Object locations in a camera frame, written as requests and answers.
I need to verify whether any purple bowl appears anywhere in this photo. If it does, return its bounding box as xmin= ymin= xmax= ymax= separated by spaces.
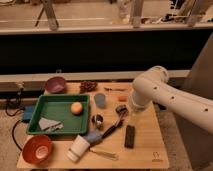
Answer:
xmin=44 ymin=76 xmax=66 ymax=94

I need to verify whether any wooden chopsticks pair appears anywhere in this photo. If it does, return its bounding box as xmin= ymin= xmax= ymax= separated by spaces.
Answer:
xmin=90 ymin=148 xmax=118 ymax=160

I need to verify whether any black floor cable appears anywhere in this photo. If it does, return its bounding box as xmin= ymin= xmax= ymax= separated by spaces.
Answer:
xmin=4 ymin=87 xmax=26 ymax=151

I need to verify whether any black remote control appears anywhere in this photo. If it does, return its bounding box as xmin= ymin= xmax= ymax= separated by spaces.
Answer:
xmin=124 ymin=125 xmax=135 ymax=148

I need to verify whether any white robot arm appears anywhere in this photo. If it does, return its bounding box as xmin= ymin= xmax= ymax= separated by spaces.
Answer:
xmin=129 ymin=66 xmax=213 ymax=134

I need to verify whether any grey folded towel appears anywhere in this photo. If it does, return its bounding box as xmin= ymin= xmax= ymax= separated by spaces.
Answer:
xmin=39 ymin=118 xmax=63 ymax=132

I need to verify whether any red bowl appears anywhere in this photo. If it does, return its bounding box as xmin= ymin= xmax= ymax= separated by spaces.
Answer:
xmin=22 ymin=135 xmax=53 ymax=164

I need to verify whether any green plastic tray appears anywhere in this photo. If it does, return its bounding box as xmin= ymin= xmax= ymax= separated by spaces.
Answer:
xmin=27 ymin=94 xmax=90 ymax=135

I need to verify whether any blue plastic cup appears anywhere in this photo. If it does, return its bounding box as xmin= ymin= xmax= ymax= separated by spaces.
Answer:
xmin=94 ymin=93 xmax=106 ymax=108

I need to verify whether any bunch of dark grapes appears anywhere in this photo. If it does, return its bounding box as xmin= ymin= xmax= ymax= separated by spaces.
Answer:
xmin=80 ymin=81 xmax=98 ymax=93

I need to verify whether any blue box on floor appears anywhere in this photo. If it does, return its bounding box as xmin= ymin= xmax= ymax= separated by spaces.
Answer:
xmin=22 ymin=105 xmax=35 ymax=123

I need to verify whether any blue handled black brush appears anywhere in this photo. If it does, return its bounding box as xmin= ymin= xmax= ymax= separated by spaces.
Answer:
xmin=83 ymin=120 xmax=123 ymax=145

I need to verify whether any small metal cup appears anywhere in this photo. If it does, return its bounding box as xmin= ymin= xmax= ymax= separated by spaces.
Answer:
xmin=92 ymin=114 xmax=103 ymax=129

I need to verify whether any white paper cup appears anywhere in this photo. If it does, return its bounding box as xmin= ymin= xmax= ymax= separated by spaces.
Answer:
xmin=67 ymin=135 xmax=90 ymax=162

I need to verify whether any small dark metal clip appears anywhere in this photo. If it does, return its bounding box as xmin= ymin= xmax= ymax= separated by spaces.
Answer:
xmin=115 ymin=105 xmax=128 ymax=116

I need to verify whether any orange round fruit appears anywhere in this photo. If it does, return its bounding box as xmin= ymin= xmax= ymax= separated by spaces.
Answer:
xmin=70 ymin=102 xmax=83 ymax=115

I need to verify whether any orange carrot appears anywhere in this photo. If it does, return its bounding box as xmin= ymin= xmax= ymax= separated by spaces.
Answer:
xmin=118 ymin=96 xmax=128 ymax=102

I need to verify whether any silver fork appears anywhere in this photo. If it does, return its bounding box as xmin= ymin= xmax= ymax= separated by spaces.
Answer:
xmin=104 ymin=87 xmax=127 ymax=91

